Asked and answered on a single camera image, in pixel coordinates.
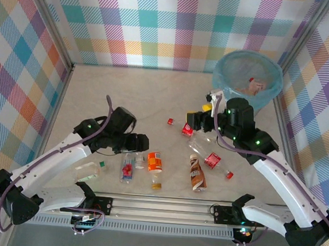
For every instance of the clear cola bottle red label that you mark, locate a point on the clear cola bottle red label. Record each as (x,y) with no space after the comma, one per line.
(186,132)
(212,160)

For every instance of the clear bottle white green label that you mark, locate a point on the clear bottle white green label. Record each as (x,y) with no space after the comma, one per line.
(139,161)

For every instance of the orange label bottle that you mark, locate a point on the orange label bottle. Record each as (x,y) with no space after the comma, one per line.
(155,161)

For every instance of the blue cap water bottle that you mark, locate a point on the blue cap water bottle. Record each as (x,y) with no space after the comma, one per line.
(127,168)

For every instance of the brown chocolate milk bottle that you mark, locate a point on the brown chocolate milk bottle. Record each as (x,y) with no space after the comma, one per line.
(197,172)

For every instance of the clear bottle green cap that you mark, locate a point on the clear bottle green cap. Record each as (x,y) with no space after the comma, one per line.
(86,171)

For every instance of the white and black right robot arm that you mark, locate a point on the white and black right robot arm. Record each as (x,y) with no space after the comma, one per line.
(288,188)

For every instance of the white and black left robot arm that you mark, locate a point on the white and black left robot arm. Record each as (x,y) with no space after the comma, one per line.
(54,162)

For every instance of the waste bin with blue liner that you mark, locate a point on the waste bin with blue liner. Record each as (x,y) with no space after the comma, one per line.
(235,66)

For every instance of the left controller board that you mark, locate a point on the left controller board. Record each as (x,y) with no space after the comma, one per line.
(86,224)

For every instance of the controller board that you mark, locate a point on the controller board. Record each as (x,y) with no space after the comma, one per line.
(86,224)
(244,233)

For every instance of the right controller board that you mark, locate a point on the right controller board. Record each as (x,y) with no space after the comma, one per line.
(244,233)

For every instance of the aluminium side rail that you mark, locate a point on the aluminium side rail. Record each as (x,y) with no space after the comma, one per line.
(284,133)
(58,102)

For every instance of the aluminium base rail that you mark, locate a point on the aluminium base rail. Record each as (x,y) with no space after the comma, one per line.
(159,210)

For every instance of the aluminium corner post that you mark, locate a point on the aluminium corner post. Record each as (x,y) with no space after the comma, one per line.
(58,33)
(305,26)

